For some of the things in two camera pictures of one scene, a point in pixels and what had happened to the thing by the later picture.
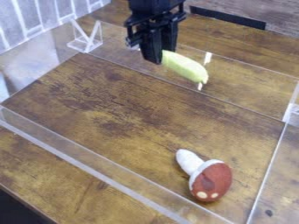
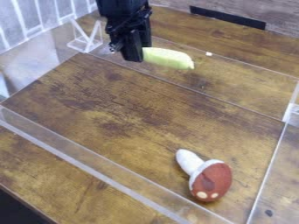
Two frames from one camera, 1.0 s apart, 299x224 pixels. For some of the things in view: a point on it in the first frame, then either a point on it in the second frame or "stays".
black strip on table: x=246 y=21 stays
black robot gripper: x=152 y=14 → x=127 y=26
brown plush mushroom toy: x=210 y=176 stays
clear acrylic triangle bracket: x=85 y=42 stays
